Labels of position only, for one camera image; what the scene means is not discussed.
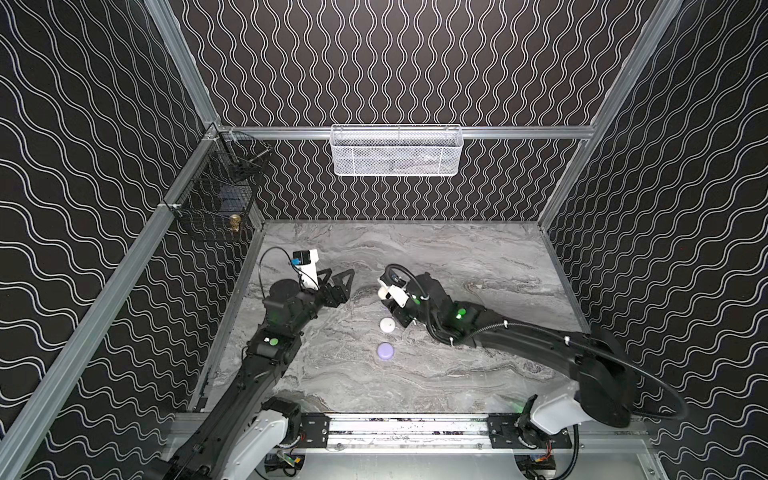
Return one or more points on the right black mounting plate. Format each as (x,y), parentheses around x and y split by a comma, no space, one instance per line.
(504,433)

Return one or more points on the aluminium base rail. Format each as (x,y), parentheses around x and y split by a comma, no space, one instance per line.
(454,432)

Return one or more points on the black mounting plate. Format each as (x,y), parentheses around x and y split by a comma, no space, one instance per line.
(307,430)
(504,433)

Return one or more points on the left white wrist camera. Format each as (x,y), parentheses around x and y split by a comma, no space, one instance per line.
(304,262)

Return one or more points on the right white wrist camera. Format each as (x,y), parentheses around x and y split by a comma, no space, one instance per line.
(394,293)

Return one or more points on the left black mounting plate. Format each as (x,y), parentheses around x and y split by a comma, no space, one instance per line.
(307,430)

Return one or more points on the brass fitting in basket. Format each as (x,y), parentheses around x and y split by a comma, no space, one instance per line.
(235,222)

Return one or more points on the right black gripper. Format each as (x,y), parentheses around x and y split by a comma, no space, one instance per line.
(405,308)

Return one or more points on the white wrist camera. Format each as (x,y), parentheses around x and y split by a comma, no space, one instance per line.
(394,293)
(304,262)

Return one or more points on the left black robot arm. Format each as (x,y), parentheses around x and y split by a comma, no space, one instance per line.
(248,422)

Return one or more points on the white round disc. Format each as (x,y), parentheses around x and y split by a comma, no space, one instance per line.
(387,325)

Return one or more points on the white mesh wall basket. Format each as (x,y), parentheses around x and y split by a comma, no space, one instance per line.
(391,150)

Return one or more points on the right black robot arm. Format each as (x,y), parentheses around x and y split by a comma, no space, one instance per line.
(601,382)

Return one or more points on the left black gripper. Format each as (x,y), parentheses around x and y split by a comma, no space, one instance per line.
(327,288)

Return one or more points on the purple round disc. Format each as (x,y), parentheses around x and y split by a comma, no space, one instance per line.
(385,351)

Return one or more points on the black wire wall basket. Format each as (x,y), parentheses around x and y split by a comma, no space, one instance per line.
(226,183)

